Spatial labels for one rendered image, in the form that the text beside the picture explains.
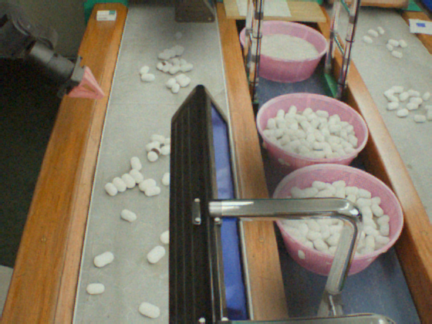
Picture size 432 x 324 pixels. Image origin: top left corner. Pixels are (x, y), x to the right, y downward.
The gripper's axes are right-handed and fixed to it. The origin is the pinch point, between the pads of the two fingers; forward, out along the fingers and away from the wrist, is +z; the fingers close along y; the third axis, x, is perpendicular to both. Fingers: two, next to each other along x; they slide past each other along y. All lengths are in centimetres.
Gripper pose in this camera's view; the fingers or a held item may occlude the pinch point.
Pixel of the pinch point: (99, 95)
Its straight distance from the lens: 127.3
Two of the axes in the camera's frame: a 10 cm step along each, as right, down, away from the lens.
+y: -0.5, -6.4, 7.7
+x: -6.6, 6.0, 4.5
